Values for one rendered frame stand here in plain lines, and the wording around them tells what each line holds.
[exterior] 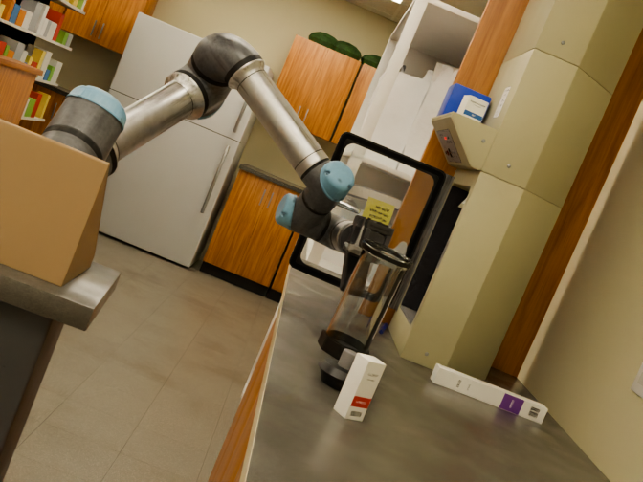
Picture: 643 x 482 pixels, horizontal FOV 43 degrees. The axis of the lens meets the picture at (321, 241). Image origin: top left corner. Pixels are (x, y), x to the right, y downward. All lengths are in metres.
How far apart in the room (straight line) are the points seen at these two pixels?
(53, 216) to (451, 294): 0.95
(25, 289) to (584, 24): 1.32
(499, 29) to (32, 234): 1.41
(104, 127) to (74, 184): 0.19
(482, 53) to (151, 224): 4.93
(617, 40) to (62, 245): 1.35
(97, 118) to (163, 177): 5.34
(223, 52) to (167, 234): 5.14
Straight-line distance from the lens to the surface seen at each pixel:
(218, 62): 1.83
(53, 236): 1.41
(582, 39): 1.99
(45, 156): 1.40
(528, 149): 1.95
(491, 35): 2.33
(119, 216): 6.97
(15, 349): 1.47
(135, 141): 1.76
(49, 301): 1.37
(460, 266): 1.93
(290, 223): 1.81
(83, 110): 1.55
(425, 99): 3.21
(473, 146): 1.92
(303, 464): 1.06
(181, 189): 6.86
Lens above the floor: 1.30
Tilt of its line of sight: 6 degrees down
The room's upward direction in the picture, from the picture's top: 23 degrees clockwise
